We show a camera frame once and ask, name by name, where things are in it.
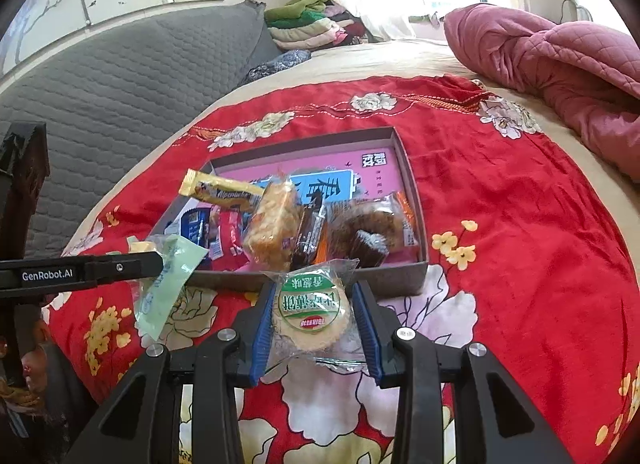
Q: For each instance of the blue snack packet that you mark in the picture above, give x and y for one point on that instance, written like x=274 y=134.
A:
x=195 y=226

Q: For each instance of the round brown cake packet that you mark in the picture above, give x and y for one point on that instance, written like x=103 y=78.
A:
x=370 y=216

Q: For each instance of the pink quilt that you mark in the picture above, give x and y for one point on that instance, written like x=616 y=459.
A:
x=550 y=64

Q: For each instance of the yellow candy bar packet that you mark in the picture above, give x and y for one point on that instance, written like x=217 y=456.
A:
x=220 y=190

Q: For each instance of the dark brown chocolate packet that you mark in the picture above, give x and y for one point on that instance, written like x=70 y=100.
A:
x=307 y=234

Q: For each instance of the dark blue patterned pillow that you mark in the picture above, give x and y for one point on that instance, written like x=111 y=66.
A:
x=280 y=64

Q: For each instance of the dark wooden furniture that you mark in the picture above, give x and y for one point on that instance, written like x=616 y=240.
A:
x=22 y=184

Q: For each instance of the round biscuit packet green label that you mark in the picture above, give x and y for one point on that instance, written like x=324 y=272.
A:
x=310 y=309

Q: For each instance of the grey box with pink print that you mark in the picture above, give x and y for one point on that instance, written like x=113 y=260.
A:
x=380 y=164

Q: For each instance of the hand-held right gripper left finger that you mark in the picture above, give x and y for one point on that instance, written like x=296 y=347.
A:
x=262 y=339

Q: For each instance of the red snack packet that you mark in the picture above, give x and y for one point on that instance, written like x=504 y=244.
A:
x=231 y=234

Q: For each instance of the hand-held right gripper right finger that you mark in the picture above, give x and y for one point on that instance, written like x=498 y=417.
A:
x=368 y=339

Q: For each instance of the stack of folded clothes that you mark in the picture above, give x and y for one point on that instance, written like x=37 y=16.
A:
x=305 y=29

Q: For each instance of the grey quilted cover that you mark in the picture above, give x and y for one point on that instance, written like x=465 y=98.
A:
x=125 y=94

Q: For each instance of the pale green snack packet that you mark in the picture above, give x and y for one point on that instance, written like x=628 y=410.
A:
x=167 y=284

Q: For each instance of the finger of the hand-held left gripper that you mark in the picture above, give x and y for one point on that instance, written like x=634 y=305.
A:
x=120 y=266

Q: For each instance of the puffed rice bar packet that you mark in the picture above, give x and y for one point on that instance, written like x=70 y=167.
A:
x=272 y=229

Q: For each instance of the brown chocolate bar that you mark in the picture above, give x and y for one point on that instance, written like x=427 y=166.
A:
x=367 y=246

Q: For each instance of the red floral cloth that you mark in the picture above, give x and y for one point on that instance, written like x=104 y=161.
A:
x=500 y=244

